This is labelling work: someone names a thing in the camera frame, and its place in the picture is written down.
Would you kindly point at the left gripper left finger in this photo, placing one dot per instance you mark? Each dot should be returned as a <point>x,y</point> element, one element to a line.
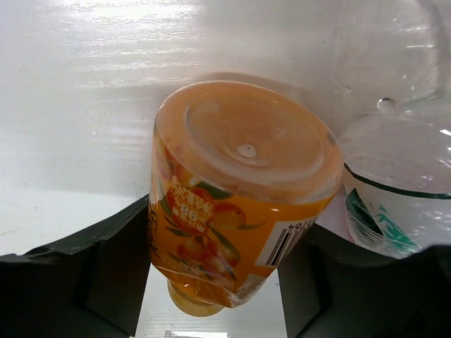
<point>88,284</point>

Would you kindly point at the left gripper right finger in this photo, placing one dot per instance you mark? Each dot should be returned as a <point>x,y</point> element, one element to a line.
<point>333,288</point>

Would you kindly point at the orange juice bottle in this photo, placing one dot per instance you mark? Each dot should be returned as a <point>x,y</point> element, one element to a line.
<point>239,175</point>

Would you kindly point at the red label water bottle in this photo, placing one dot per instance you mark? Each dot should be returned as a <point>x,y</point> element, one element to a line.
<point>397,177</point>

